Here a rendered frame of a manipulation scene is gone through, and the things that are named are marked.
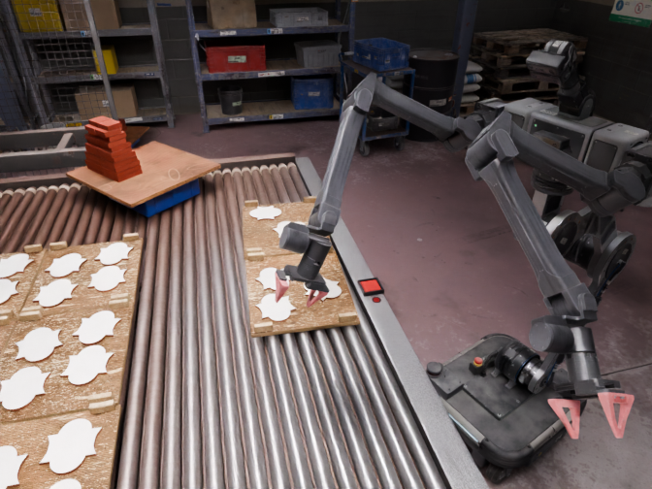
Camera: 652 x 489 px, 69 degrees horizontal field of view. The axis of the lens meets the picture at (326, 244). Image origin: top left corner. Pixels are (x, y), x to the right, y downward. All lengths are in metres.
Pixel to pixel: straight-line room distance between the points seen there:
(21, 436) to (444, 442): 1.05
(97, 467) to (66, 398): 0.25
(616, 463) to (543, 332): 1.70
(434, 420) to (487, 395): 1.00
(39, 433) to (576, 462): 2.13
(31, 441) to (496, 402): 1.75
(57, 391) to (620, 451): 2.33
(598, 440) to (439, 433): 1.48
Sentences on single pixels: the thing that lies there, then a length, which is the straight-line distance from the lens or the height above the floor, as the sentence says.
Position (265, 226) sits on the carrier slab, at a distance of 2.02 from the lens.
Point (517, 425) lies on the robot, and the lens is 2.29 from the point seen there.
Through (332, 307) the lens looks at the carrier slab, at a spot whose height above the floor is 0.94.
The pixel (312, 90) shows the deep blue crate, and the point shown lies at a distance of 6.04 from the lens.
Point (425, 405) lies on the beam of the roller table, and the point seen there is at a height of 0.92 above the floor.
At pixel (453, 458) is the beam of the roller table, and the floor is 0.92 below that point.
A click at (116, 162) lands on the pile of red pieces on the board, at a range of 2.29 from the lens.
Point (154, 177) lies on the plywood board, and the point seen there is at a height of 1.04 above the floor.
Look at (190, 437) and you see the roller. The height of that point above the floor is 0.92.
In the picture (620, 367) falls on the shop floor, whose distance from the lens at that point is 3.12.
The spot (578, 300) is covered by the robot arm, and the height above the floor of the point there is 1.37.
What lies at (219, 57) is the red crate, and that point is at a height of 0.81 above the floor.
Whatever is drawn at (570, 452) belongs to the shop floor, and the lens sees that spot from 2.61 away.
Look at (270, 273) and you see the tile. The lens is 1.73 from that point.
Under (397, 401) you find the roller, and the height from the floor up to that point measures 0.92.
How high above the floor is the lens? 1.98
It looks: 34 degrees down
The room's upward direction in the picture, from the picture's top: straight up
